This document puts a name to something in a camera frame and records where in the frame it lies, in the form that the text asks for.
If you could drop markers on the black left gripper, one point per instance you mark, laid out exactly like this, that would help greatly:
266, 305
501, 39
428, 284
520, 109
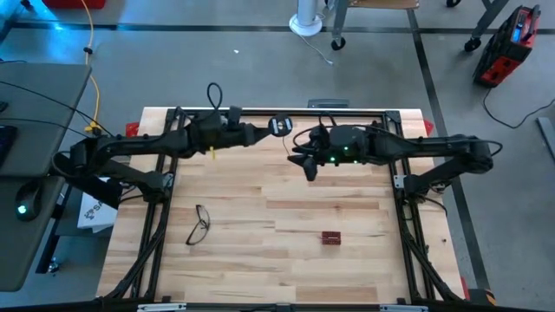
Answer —
236, 135

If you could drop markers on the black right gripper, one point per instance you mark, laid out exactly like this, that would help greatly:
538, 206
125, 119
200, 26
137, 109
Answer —
323, 149

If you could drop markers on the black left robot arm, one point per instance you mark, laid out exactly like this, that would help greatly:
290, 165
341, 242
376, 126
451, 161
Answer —
143, 143

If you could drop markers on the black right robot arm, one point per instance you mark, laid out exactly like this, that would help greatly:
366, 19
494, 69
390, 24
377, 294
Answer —
433, 145

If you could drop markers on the yellow tag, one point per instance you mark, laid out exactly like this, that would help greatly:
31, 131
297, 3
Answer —
212, 152

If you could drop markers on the red bit holder block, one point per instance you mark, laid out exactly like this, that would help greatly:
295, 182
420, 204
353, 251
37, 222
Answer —
331, 238

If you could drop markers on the black eyeglasses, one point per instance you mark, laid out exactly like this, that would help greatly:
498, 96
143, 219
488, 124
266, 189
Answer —
202, 216

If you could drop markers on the white pole base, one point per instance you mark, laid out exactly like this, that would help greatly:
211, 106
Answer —
305, 21

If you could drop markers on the red corner clamp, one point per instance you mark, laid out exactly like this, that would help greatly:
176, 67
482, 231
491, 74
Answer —
132, 129
429, 127

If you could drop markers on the wooden top rolling table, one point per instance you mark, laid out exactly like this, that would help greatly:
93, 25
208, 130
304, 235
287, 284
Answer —
340, 21

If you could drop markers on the black diagonal strut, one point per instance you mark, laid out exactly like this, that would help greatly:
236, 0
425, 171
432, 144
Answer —
102, 193

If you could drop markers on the white printed box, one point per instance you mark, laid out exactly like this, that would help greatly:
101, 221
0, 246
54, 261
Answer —
93, 216

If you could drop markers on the black caster wheel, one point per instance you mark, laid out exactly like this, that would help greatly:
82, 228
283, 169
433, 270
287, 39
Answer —
453, 2

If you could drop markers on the grey side table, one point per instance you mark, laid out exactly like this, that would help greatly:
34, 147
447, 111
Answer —
39, 110

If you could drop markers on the red bin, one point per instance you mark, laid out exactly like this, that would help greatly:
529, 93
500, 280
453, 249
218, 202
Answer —
73, 3

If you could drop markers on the red black tool case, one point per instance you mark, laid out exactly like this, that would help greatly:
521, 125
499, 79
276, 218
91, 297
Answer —
507, 47

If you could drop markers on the grey cart leg with caster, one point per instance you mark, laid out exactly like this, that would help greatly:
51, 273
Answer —
490, 17

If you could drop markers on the black computer mouse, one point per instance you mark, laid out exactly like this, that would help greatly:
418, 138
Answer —
31, 197

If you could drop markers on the black desk leg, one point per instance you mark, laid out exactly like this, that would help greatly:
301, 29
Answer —
47, 247

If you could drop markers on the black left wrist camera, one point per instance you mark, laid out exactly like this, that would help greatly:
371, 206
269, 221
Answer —
234, 117

